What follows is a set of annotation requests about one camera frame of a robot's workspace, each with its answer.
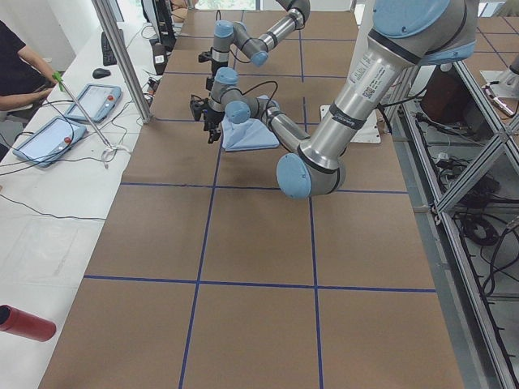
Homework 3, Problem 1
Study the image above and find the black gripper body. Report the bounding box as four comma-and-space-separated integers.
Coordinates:
204, 107, 223, 134
205, 60, 229, 91

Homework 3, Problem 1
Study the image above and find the light blue t-shirt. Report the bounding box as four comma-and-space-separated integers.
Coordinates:
221, 98, 280, 152

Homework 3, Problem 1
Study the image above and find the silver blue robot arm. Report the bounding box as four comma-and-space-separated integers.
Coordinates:
198, 0, 311, 91
190, 1, 478, 199

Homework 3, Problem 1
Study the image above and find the black labelled box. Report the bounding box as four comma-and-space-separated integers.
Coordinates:
152, 43, 168, 75

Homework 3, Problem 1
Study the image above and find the black desktop monitor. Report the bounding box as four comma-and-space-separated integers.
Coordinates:
141, 0, 177, 52

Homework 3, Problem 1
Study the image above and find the black keyboard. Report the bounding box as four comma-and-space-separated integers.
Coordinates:
101, 32, 117, 66

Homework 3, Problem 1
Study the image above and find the upper teach pendant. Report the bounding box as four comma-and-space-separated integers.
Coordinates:
77, 83, 122, 123

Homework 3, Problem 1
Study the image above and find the teach pendant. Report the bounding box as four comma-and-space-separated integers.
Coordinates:
77, 83, 122, 123
12, 117, 87, 168

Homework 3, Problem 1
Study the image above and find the black computer mouse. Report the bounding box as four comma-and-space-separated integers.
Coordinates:
92, 68, 111, 79

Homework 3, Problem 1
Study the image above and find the lower teach pendant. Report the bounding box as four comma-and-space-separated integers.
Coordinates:
12, 117, 87, 168

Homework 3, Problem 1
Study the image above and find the seated person black shirt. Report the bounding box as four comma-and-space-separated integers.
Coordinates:
1, 22, 57, 112

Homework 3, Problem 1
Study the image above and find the brown box behind rack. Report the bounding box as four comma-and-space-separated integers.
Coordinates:
420, 66, 474, 127

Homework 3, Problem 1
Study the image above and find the red cylinder bottle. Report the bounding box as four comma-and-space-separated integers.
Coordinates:
1, 305, 57, 342

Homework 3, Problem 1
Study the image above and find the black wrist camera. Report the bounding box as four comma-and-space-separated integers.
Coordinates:
198, 49, 212, 63
189, 94, 208, 122

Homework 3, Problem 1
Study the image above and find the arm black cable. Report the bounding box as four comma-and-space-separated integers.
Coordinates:
214, 10, 252, 66
242, 80, 394, 135

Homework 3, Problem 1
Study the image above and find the aluminium frame post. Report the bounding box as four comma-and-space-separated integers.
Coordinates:
92, 0, 152, 124

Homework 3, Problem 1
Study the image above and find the metal rod green handle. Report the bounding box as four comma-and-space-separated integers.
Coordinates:
53, 72, 131, 169

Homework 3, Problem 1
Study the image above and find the aluminium frame rack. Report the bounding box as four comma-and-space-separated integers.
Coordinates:
383, 53, 518, 388

